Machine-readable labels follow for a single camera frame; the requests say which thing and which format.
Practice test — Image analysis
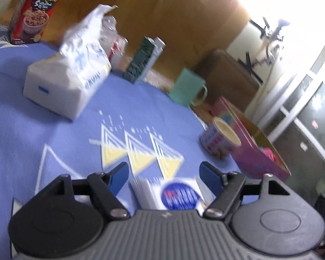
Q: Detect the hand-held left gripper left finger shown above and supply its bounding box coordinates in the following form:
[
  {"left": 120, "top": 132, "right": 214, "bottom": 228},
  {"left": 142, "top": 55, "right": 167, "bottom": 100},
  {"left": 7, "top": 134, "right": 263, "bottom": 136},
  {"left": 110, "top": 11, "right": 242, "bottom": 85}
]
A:
[{"left": 36, "top": 162, "right": 130, "bottom": 221}]

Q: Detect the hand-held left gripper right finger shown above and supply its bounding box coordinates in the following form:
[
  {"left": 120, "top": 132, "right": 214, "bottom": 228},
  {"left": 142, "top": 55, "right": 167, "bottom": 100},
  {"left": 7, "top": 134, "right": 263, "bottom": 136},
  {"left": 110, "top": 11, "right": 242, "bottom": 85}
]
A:
[{"left": 199, "top": 161, "right": 291, "bottom": 220}]

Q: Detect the white square cotton pad pack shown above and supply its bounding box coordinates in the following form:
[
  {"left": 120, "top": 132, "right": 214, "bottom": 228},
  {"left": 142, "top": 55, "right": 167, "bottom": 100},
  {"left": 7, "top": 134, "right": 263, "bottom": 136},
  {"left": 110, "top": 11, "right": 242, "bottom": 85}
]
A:
[{"left": 128, "top": 177, "right": 216, "bottom": 212}]

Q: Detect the pink biscuit tin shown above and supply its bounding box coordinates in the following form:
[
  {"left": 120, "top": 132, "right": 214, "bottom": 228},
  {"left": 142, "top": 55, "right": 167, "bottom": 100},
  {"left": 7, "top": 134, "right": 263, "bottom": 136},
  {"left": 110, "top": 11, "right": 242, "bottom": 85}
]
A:
[{"left": 211, "top": 96, "right": 291, "bottom": 182}]

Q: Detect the pink soft item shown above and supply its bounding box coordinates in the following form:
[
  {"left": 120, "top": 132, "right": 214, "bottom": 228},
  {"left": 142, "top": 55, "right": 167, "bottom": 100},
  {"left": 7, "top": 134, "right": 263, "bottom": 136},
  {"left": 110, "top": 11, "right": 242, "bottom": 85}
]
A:
[{"left": 261, "top": 146, "right": 278, "bottom": 166}]

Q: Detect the instant noodle cup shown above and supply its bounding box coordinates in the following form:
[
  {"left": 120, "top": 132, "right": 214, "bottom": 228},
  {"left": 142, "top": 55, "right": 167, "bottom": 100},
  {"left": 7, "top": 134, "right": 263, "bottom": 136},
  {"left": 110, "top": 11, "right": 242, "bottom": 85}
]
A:
[{"left": 200, "top": 116, "right": 242, "bottom": 159}]

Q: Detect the blue printed blanket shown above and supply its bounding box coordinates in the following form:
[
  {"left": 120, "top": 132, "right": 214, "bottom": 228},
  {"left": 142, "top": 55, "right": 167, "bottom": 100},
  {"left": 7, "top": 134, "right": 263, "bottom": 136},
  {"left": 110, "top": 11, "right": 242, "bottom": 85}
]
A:
[{"left": 0, "top": 22, "right": 260, "bottom": 260}]

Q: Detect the teal plastic mug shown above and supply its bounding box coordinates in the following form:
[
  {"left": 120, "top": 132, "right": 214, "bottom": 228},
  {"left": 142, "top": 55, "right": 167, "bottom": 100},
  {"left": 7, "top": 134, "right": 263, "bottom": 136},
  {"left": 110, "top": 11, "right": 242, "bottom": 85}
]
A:
[{"left": 168, "top": 68, "right": 208, "bottom": 107}]

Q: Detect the brown cabinet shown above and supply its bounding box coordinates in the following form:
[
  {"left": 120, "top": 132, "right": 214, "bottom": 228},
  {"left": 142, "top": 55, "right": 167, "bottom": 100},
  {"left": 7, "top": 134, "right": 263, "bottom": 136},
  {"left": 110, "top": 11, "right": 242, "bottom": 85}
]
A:
[{"left": 192, "top": 48, "right": 260, "bottom": 120}]

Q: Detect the white paper flour bag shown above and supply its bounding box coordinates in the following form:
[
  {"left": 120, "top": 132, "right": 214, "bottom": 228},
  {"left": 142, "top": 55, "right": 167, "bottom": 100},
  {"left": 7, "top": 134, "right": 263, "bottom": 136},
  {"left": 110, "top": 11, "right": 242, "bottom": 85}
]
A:
[{"left": 23, "top": 4, "right": 118, "bottom": 121}]

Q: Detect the green and white milk carton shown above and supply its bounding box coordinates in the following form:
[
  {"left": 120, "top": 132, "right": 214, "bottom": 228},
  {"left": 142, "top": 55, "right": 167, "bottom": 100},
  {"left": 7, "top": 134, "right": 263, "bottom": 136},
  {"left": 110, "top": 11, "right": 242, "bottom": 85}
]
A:
[{"left": 125, "top": 36, "right": 166, "bottom": 84}]

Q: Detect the clear crumpled plastic bag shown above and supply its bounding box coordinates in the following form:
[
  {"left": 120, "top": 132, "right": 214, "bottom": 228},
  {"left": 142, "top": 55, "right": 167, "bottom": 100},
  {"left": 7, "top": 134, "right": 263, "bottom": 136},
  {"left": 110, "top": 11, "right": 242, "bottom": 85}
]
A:
[{"left": 100, "top": 15, "right": 129, "bottom": 69}]

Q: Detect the wooden board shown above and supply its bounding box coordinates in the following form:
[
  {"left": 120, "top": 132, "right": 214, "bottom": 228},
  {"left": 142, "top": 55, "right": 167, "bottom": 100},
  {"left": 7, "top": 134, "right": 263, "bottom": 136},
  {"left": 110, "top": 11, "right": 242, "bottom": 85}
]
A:
[{"left": 0, "top": 0, "right": 250, "bottom": 87}]

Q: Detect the red cereal box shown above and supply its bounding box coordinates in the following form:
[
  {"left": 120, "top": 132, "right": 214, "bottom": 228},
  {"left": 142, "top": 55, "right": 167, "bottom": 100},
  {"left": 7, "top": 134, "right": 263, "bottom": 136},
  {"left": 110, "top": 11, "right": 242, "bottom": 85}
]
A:
[{"left": 10, "top": 0, "right": 72, "bottom": 45}]

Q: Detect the white window frame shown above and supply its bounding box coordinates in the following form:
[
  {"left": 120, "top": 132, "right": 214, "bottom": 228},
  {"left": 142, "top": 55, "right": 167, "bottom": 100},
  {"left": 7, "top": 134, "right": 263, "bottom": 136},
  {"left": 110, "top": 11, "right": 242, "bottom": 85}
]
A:
[{"left": 244, "top": 3, "right": 325, "bottom": 168}]

